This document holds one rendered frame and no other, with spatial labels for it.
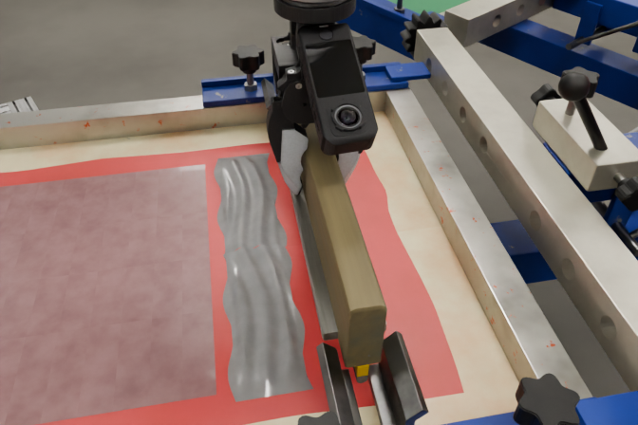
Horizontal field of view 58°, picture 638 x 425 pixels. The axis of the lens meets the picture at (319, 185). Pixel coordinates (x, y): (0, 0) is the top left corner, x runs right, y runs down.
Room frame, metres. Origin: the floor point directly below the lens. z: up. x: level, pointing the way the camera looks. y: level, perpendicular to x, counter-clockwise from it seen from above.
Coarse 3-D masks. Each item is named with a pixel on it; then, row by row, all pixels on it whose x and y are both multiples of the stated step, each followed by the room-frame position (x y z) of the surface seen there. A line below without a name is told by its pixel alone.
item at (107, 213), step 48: (0, 192) 0.55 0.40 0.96; (48, 192) 0.55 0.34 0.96; (96, 192) 0.55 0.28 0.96; (144, 192) 0.55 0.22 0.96; (192, 192) 0.55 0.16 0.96; (288, 192) 0.55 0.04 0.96; (384, 192) 0.55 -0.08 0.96; (0, 240) 0.46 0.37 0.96; (48, 240) 0.46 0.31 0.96; (96, 240) 0.46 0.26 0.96; (144, 240) 0.46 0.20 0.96; (192, 240) 0.46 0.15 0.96; (288, 240) 0.46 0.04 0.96
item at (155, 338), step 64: (384, 256) 0.44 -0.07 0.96; (0, 320) 0.35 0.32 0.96; (64, 320) 0.35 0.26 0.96; (128, 320) 0.35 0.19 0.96; (192, 320) 0.35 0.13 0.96; (0, 384) 0.28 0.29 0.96; (64, 384) 0.28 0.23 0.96; (128, 384) 0.28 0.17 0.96; (192, 384) 0.28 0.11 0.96; (320, 384) 0.28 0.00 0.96; (448, 384) 0.28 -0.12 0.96
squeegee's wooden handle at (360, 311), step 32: (320, 160) 0.44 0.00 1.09; (320, 192) 0.39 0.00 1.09; (320, 224) 0.37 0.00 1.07; (352, 224) 0.35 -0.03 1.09; (320, 256) 0.37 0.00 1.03; (352, 256) 0.31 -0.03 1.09; (352, 288) 0.28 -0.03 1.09; (352, 320) 0.26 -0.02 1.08; (384, 320) 0.26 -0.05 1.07; (352, 352) 0.26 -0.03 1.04
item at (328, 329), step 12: (300, 204) 0.45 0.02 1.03; (300, 216) 0.43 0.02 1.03; (300, 228) 0.41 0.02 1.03; (312, 240) 0.40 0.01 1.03; (312, 252) 0.38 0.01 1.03; (312, 264) 0.36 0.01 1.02; (312, 276) 0.35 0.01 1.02; (324, 276) 0.35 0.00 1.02; (312, 288) 0.34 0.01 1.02; (324, 288) 0.34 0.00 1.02; (324, 300) 0.32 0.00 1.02; (324, 312) 0.31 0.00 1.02; (324, 324) 0.30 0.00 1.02; (324, 336) 0.29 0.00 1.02; (336, 336) 0.29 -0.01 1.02
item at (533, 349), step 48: (192, 96) 0.72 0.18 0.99; (384, 96) 0.74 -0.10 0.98; (0, 144) 0.64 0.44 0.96; (48, 144) 0.65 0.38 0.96; (432, 144) 0.60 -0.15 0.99; (432, 192) 0.53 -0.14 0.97; (480, 240) 0.43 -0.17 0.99; (480, 288) 0.38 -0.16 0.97; (528, 288) 0.36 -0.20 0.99; (528, 336) 0.31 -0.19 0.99; (576, 384) 0.26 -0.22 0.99
